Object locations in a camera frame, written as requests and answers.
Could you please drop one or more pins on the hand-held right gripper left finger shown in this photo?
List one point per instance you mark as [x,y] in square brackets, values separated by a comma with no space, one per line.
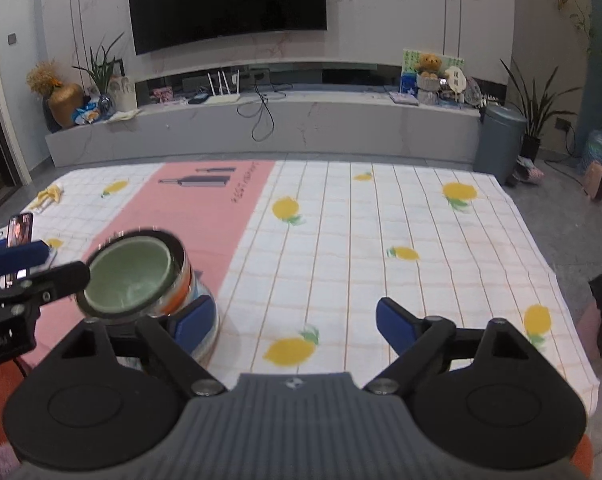
[197,327]

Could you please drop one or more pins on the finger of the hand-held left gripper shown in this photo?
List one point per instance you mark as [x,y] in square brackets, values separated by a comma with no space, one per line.
[18,258]
[56,280]

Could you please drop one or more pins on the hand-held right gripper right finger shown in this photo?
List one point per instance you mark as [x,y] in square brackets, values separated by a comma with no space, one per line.
[395,324]

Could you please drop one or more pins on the large clear glass plate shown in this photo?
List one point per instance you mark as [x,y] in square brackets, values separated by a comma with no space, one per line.
[207,355]

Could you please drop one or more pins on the blue steel bowl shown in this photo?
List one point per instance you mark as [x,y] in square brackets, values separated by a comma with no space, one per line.
[201,292]

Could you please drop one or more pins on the green ceramic bowl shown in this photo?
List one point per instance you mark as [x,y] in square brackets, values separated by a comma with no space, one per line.
[128,280]

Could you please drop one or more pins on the smartphone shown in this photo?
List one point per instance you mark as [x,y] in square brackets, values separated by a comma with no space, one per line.
[21,227]

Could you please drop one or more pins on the yellow cloth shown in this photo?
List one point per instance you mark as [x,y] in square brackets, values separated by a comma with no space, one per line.
[47,196]

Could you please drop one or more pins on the orange fuzzy cloth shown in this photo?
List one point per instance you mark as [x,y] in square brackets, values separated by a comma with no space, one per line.
[1,410]

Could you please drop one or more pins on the lemon print checkered tablecloth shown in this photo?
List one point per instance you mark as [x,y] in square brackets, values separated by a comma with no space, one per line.
[356,240]

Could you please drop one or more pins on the blue snack bag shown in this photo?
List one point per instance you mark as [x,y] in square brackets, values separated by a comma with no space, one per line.
[87,114]

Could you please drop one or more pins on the gold vase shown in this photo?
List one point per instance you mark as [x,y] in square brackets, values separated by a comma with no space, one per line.
[66,105]

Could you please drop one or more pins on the loose papers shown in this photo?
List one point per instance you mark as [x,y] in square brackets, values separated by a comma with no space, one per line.
[122,116]

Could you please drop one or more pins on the dried yellow flowers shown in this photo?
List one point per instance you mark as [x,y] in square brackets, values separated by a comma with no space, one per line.
[43,77]

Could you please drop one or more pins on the white canister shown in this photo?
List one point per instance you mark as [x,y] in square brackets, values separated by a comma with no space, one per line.
[123,94]

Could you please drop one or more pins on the green plant in blue vase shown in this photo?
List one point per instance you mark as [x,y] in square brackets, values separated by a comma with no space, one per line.
[101,75]

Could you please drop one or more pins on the grey marble TV bench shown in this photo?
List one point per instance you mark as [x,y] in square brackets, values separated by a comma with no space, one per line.
[331,130]

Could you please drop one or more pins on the pink slippers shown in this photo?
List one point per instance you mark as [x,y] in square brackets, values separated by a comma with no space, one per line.
[530,170]

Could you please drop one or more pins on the grey trash can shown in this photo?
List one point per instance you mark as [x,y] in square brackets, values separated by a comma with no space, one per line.
[500,145]

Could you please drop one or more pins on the pink photo card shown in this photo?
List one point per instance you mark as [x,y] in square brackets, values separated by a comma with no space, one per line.
[162,95]

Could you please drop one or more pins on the small black box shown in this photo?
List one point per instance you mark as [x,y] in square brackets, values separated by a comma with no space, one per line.
[198,98]

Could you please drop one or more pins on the white router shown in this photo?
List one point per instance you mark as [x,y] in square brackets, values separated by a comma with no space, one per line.
[222,95]

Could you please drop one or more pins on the decorative plate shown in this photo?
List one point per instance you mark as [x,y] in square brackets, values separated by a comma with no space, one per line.
[472,91]

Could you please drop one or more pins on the pink heater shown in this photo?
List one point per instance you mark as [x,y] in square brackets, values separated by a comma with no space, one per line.
[596,181]

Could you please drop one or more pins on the white round fan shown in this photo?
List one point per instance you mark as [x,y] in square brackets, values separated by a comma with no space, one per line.
[455,82]

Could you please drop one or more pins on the teddy bear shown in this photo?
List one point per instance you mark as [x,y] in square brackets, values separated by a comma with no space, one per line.
[428,75]

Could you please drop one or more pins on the green printed card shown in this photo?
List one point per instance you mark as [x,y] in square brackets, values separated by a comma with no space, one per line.
[408,67]

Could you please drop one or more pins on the long leaf potted plant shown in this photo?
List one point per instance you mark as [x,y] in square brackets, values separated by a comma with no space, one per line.
[536,105]

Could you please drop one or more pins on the blue water jug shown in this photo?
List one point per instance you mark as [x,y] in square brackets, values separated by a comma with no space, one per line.
[600,147]

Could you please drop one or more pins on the black flat television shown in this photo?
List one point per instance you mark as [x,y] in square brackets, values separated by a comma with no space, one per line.
[226,5]

